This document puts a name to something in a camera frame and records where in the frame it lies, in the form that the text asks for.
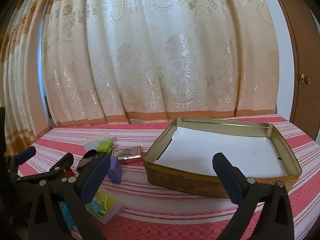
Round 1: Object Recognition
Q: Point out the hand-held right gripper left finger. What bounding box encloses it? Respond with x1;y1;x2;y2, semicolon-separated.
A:
28;152;112;240

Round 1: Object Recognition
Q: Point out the white paper liner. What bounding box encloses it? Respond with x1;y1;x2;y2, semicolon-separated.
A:
155;126;288;179

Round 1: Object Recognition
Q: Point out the brown wooden door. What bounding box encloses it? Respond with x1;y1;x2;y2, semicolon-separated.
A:
269;0;320;140

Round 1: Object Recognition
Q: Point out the pink striped bedspread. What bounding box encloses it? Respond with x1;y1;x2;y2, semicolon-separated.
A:
5;115;320;240

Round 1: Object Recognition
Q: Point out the cream floral curtain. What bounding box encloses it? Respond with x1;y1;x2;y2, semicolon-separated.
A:
0;0;50;155
41;0;280;128

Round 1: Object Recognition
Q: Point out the white rectangular block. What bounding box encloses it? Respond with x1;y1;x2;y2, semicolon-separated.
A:
85;187;123;224

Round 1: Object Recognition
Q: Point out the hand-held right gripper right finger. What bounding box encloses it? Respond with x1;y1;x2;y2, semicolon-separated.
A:
212;152;294;240

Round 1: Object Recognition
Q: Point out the black sequined hair clip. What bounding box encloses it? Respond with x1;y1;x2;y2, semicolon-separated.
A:
77;149;100;173

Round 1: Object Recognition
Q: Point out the green toy block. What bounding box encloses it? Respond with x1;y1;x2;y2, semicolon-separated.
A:
97;141;114;154

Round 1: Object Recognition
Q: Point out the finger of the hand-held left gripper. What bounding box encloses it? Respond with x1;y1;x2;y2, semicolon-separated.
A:
15;153;75;188
5;146;37;178

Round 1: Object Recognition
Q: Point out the gold metal tin box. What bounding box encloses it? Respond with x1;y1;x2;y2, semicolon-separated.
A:
143;117;302;199

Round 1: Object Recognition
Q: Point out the purple foam block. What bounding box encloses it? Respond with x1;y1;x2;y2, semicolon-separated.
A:
107;156;123;183

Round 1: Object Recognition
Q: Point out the blue toy block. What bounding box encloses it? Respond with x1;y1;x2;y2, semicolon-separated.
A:
59;201;75;230

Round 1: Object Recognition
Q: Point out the peach floral patterned box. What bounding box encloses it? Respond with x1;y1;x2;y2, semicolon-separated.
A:
83;133;110;153

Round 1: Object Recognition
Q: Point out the copper framed card box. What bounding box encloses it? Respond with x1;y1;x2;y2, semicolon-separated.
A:
111;146;143;164

